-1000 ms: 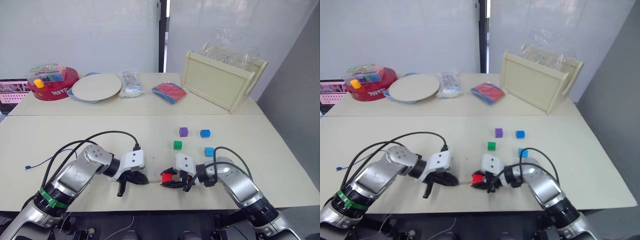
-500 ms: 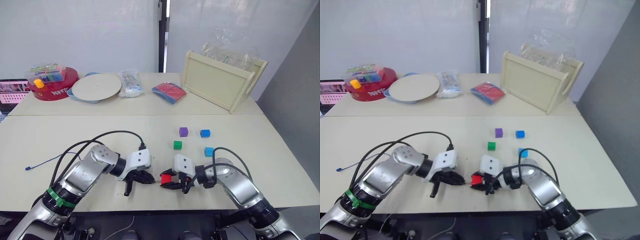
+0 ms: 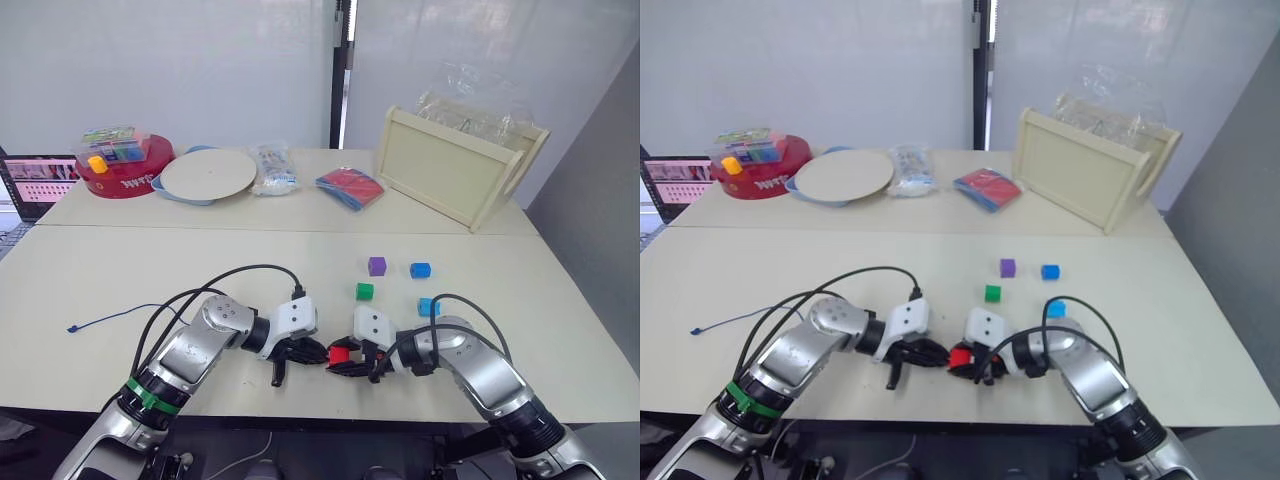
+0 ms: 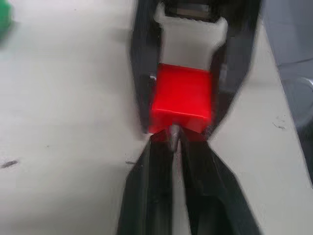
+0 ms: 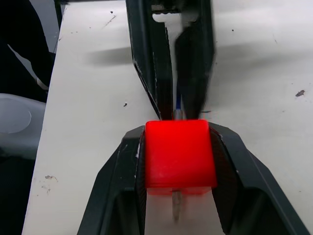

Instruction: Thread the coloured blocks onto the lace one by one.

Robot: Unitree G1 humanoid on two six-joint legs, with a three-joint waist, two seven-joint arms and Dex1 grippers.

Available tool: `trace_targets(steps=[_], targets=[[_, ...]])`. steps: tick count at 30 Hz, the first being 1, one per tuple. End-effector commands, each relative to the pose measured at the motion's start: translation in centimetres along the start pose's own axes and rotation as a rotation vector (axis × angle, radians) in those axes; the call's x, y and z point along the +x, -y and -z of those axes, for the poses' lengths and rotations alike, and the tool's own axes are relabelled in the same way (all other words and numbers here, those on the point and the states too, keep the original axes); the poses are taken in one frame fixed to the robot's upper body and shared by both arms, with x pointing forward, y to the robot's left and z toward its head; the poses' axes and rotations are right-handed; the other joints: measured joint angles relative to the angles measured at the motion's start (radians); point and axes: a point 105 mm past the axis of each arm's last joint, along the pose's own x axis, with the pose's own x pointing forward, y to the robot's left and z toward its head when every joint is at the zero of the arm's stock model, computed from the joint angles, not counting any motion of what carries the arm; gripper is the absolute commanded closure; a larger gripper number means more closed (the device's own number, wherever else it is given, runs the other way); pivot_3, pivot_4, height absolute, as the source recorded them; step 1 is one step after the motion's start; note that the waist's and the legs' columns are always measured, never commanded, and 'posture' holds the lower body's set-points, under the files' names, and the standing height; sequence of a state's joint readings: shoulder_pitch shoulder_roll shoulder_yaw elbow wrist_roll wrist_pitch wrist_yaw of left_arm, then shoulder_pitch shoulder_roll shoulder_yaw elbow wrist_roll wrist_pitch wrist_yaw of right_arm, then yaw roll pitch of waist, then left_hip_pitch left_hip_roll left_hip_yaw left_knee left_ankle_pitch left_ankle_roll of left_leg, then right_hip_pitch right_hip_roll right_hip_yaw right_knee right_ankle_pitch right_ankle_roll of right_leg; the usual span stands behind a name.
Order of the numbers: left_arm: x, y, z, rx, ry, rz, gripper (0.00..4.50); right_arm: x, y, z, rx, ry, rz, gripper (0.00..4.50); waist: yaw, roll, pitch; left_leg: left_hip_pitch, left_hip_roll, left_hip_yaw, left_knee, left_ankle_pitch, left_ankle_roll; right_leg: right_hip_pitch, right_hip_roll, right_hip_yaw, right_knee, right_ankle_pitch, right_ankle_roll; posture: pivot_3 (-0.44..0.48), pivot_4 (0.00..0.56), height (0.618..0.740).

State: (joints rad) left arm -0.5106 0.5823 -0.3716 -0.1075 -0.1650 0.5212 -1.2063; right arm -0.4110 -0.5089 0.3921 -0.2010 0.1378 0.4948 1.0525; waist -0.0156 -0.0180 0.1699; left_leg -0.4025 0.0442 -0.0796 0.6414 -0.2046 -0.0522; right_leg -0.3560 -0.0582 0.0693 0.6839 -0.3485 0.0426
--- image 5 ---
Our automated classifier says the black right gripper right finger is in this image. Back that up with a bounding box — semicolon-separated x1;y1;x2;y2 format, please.
207;120;312;235

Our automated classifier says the blue lace with clear tip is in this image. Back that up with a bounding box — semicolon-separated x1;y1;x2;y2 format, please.
172;82;187;222

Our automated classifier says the grey rounded housing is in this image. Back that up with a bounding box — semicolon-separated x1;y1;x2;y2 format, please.
0;93;47;160

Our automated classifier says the black fabric with white stripe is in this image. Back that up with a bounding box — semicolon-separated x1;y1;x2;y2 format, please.
0;0;62;103

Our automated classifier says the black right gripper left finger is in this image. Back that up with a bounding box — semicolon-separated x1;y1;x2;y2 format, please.
77;124;147;235

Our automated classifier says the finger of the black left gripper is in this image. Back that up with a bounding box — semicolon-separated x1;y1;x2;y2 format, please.
174;0;218;120
125;0;175;120

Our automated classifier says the red cube block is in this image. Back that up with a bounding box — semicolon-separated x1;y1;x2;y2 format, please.
144;119;219;197

